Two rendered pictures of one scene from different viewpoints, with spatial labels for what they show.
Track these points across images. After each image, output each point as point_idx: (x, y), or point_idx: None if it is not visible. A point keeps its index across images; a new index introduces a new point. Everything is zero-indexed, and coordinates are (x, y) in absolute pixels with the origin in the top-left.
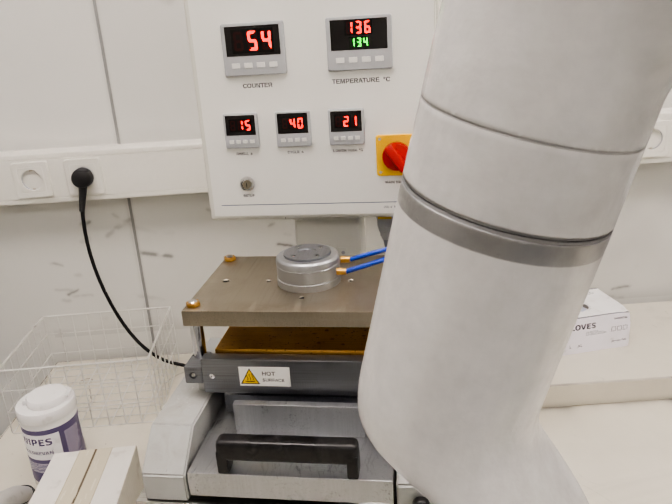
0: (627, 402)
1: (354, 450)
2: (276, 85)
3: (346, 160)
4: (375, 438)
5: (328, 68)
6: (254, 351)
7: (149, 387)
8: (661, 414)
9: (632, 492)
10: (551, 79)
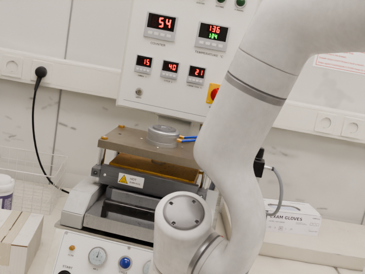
0: (309, 263)
1: None
2: (167, 46)
3: (192, 91)
4: (198, 155)
5: (194, 44)
6: (128, 167)
7: (44, 198)
8: (325, 272)
9: None
10: (272, 48)
